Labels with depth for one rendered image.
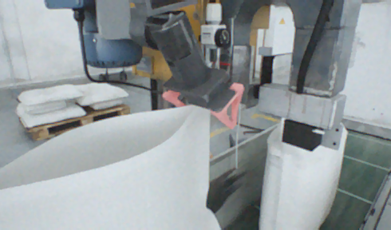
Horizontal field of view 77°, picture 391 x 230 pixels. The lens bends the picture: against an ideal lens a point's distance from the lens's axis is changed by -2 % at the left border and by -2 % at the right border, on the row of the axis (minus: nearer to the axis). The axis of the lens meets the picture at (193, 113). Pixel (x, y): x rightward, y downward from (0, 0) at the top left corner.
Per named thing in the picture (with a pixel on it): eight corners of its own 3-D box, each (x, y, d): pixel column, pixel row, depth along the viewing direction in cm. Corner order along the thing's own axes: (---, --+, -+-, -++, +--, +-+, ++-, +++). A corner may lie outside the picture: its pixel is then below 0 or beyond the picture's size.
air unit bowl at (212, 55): (212, 79, 51) (213, 48, 49) (202, 77, 53) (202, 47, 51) (222, 77, 53) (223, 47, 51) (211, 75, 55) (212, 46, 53)
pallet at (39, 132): (34, 141, 271) (32, 128, 266) (19, 122, 326) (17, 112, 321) (130, 115, 350) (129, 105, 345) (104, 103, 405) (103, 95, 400)
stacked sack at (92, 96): (82, 108, 299) (80, 97, 295) (70, 101, 330) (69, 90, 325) (131, 98, 341) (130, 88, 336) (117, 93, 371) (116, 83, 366)
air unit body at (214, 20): (216, 85, 50) (219, 2, 45) (199, 82, 53) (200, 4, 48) (230, 82, 53) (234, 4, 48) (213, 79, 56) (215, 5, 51)
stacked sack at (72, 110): (27, 132, 263) (24, 119, 258) (18, 121, 292) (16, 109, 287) (89, 117, 307) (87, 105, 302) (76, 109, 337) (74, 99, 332)
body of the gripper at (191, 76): (188, 71, 47) (172, 37, 42) (232, 79, 40) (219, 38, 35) (166, 93, 44) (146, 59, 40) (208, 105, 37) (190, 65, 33)
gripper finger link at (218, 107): (223, 107, 49) (207, 69, 43) (254, 116, 44) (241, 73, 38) (201, 132, 46) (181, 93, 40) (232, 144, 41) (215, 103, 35)
